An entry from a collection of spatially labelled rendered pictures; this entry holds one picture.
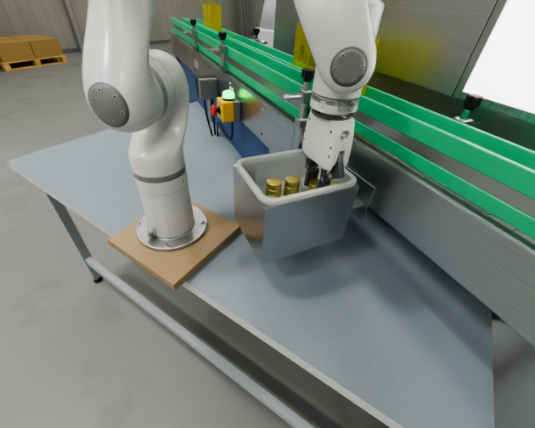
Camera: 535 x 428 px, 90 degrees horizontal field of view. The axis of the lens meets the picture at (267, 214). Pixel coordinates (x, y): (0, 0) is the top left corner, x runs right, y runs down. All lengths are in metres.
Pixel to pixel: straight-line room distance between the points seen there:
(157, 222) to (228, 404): 0.87
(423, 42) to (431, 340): 0.66
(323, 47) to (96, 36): 0.35
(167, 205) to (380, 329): 0.56
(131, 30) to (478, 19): 0.62
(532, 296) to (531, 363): 0.36
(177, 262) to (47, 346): 1.07
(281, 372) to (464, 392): 0.85
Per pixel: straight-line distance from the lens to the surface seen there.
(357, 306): 0.69
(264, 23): 3.26
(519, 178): 0.52
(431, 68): 0.78
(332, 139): 0.51
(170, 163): 0.63
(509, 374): 0.93
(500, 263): 0.54
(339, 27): 0.40
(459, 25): 0.76
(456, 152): 0.55
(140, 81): 0.53
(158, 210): 0.69
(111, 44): 0.54
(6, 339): 1.81
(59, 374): 1.59
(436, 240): 0.58
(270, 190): 0.58
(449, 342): 0.74
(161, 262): 0.72
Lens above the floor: 1.30
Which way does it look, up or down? 39 degrees down
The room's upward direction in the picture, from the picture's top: 5 degrees clockwise
